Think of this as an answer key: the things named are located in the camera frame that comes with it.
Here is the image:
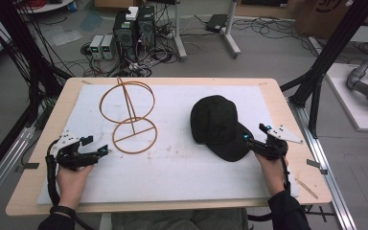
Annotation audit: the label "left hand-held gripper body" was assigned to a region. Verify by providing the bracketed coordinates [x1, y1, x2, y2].
[50, 128, 102, 172]

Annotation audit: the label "black frame post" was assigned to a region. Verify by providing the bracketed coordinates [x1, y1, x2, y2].
[280, 0, 368, 139]
[0, 0, 73, 128]

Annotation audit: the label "pale tape strip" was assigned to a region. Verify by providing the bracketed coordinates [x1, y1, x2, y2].
[294, 177, 319, 200]

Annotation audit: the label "white metal stand leg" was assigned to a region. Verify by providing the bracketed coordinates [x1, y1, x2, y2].
[172, 0, 189, 62]
[222, 0, 242, 59]

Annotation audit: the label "white foam mat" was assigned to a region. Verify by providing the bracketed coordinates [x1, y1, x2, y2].
[35, 83, 300, 206]

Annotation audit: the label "grey power supply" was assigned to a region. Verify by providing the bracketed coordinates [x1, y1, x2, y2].
[101, 34, 116, 61]
[88, 34, 105, 60]

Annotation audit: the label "wooden ring hat stand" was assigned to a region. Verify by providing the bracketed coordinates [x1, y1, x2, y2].
[98, 76, 159, 155]

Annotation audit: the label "white box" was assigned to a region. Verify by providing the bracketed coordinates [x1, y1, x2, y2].
[125, 6, 140, 21]

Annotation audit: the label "person's legs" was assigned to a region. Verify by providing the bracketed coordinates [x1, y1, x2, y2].
[110, 208, 249, 230]

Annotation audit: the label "flat black box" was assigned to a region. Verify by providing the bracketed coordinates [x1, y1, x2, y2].
[204, 13, 229, 34]

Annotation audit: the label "black wristband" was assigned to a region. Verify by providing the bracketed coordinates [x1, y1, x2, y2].
[49, 204, 78, 219]

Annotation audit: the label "round white table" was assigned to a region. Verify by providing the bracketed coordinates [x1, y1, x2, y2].
[14, 0, 75, 14]

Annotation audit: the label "aluminium rail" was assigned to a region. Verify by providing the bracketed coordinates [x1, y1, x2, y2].
[0, 125, 36, 213]
[287, 98, 358, 230]

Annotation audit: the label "black computer tower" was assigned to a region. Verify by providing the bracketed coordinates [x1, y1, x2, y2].
[112, 11, 139, 63]
[136, 5, 157, 50]

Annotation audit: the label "person's left hand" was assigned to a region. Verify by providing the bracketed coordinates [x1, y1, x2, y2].
[56, 164, 95, 209]

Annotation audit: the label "person's right hand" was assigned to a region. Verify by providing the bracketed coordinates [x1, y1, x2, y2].
[255, 152, 290, 196]

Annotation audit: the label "tangle of floor cables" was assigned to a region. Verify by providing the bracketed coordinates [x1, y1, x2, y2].
[79, 18, 177, 79]

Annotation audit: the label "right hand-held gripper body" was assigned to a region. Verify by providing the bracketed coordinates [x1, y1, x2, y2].
[252, 124, 304, 161]

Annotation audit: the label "white table leg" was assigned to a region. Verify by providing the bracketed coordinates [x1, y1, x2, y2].
[99, 212, 113, 230]

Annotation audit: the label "cardboard box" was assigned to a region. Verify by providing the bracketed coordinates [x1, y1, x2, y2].
[294, 0, 357, 40]

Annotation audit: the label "black baseball cap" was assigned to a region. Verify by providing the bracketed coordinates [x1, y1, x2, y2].
[190, 94, 255, 163]

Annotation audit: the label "white board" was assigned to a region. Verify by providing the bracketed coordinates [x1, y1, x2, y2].
[325, 62, 368, 133]

